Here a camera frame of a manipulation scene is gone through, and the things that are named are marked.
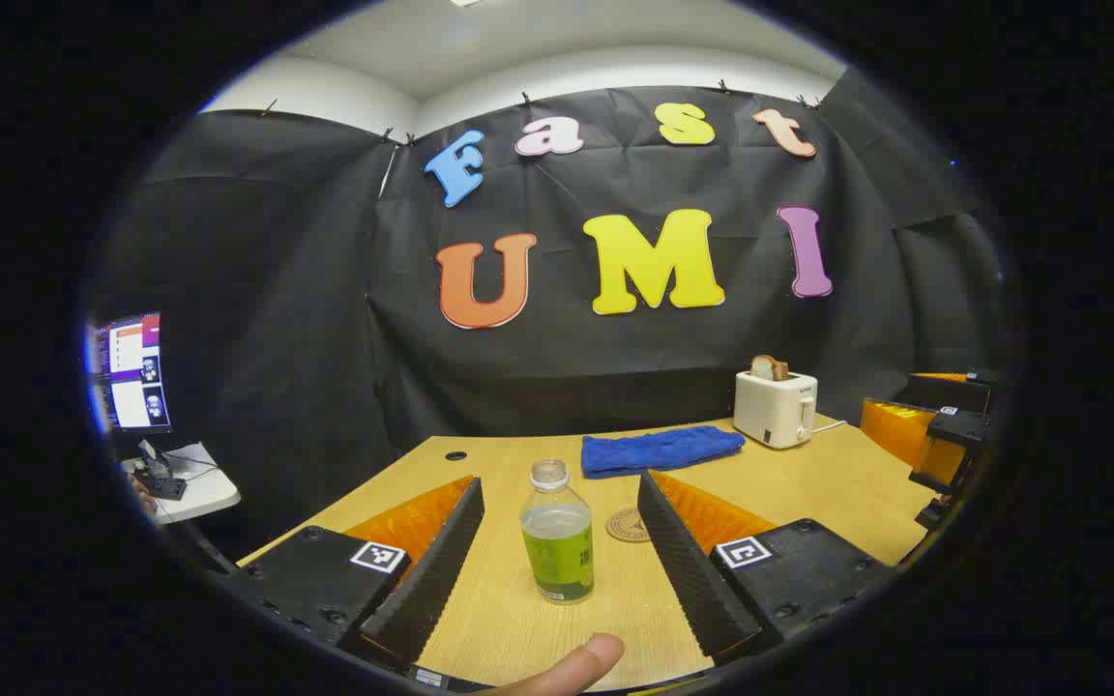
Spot white toaster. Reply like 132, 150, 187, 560
733, 370, 819, 450

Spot blue towel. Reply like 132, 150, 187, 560
581, 425, 747, 479

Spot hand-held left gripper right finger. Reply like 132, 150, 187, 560
636, 470, 892, 668

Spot clear green-label water bottle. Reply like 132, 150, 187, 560
519, 458, 596, 605

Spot computer monitor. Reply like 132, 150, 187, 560
88, 311, 171, 436

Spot round brown coaster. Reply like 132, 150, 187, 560
605, 507, 653, 544

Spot black device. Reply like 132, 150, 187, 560
136, 440, 189, 501

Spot small white side table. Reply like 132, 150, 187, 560
122, 442, 242, 526

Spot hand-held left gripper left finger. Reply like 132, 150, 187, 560
228, 474, 486, 673

